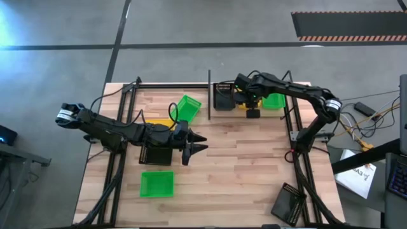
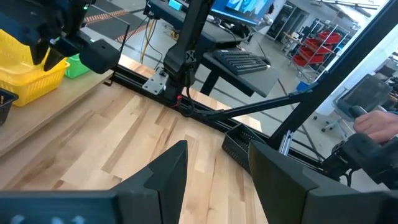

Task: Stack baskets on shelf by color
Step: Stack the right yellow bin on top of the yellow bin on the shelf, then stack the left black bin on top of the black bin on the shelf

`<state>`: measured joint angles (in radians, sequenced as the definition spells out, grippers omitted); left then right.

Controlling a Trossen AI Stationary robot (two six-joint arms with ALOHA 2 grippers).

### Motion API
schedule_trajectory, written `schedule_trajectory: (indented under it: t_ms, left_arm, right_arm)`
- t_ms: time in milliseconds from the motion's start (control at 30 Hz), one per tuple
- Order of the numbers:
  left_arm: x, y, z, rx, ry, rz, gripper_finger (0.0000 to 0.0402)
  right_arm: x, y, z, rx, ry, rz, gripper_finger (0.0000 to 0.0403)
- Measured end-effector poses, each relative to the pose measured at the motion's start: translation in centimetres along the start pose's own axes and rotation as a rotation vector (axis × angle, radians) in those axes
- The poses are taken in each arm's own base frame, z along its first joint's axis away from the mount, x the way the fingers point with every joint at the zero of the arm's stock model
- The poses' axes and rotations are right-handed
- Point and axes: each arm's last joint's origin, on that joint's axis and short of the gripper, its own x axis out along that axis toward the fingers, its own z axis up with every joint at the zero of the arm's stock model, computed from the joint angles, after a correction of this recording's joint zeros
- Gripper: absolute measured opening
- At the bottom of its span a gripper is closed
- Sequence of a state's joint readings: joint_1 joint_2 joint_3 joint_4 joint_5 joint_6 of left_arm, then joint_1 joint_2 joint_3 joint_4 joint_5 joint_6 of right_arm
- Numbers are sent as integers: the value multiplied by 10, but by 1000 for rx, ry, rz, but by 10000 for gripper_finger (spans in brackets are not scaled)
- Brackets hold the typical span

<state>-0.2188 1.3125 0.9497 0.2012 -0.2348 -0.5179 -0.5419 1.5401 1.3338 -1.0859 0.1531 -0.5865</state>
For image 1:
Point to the black backlit keyboard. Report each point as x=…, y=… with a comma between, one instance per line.
x=399, y=181

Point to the black aluminium table frame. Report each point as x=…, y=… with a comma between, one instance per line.
x=171, y=86

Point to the black plastic basket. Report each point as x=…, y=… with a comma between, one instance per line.
x=287, y=205
x=224, y=98
x=155, y=156

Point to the operator monitor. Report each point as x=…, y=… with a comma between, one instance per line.
x=404, y=114

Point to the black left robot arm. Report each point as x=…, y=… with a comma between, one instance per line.
x=105, y=127

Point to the black side support strut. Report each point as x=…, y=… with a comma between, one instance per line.
x=365, y=154

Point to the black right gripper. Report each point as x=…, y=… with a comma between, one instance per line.
x=252, y=114

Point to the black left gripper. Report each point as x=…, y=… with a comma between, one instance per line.
x=186, y=156

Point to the green plastic basket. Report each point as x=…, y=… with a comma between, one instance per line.
x=157, y=184
x=187, y=108
x=275, y=101

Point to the grey metal stand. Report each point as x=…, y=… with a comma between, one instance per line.
x=19, y=156

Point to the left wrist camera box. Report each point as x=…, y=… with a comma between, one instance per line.
x=181, y=128

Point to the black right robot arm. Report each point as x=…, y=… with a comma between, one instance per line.
x=302, y=90

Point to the black power brick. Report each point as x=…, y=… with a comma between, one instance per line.
x=365, y=109

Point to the black device with blue light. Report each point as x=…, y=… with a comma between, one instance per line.
x=8, y=135

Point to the white printed booklet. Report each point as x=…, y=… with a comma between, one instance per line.
x=356, y=178

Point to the black mat with striped edge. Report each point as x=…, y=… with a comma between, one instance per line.
x=349, y=25

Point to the yellow plastic basket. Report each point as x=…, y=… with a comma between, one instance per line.
x=240, y=105
x=159, y=122

